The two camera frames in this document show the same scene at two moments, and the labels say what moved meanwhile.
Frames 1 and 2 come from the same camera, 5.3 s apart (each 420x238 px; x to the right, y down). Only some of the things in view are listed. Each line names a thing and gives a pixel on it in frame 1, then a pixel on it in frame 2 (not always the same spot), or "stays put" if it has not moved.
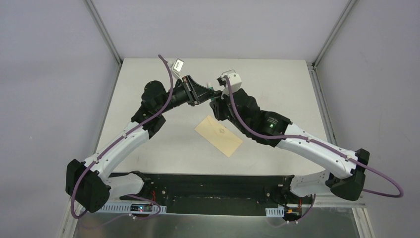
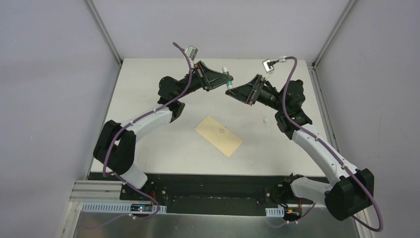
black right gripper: (217, 104) -> (246, 93)
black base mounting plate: (216, 194) stays put
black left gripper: (189, 90) -> (202, 76)
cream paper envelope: (219, 136) stays put
